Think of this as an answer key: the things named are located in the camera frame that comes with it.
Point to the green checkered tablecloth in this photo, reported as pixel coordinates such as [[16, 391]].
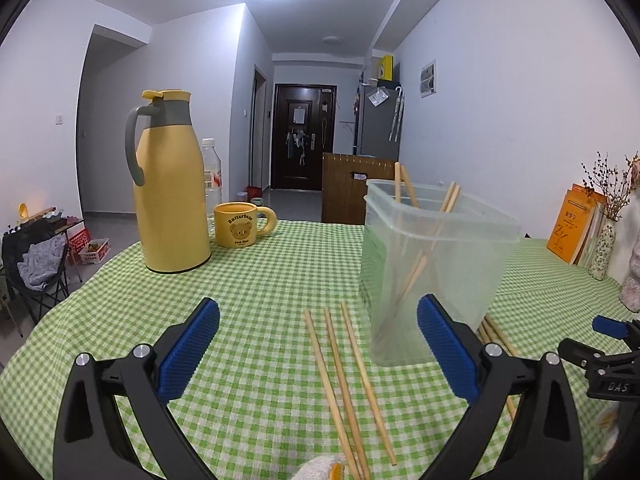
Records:
[[255, 407]]

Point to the floral vase with twigs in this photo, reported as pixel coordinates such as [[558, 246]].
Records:
[[616, 185]]

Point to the orange books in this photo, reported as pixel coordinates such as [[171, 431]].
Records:
[[578, 223]]

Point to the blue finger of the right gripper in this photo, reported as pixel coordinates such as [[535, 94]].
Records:
[[610, 327], [579, 354]]

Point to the clear plastic water bottle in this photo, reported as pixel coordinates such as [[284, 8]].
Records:
[[212, 176]]

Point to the red basket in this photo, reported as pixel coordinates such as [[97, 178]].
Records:
[[85, 250]]

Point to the pink spiral vase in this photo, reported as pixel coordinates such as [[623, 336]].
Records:
[[630, 290]]

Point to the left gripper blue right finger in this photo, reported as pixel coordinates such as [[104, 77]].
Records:
[[446, 345]]

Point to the dark entrance door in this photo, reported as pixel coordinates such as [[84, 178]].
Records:
[[302, 132]]

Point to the yellow thermos jug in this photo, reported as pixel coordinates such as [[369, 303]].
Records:
[[166, 165]]

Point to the grey refrigerator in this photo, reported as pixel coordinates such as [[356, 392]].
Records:
[[379, 116]]

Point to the wooden chopstick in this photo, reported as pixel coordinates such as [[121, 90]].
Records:
[[501, 335], [330, 397], [401, 180], [368, 388], [347, 398], [450, 199], [492, 335], [493, 350]]

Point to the black folding chair with clothes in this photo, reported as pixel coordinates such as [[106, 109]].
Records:
[[34, 263]]

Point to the yellow bear mug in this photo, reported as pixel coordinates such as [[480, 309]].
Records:
[[240, 224]]

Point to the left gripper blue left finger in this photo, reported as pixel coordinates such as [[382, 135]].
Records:
[[181, 347]]

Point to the brown wooden chair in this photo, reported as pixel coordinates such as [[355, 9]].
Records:
[[344, 185]]

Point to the wall electrical panel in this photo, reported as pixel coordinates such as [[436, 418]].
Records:
[[428, 79]]

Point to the yellow box on fridge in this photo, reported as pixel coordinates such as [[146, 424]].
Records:
[[385, 67]]

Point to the white gloved hand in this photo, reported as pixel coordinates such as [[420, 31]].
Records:
[[324, 467]]

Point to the clear plastic container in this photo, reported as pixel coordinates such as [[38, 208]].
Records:
[[463, 273]]

